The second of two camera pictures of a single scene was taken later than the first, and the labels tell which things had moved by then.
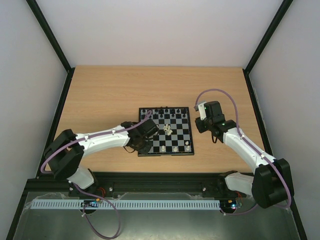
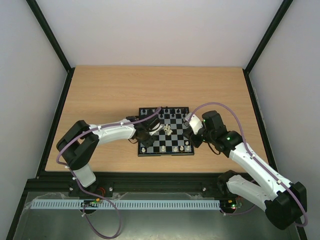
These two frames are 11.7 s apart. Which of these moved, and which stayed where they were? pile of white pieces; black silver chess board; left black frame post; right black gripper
Moved: right black gripper
Stayed: black silver chess board; pile of white pieces; left black frame post
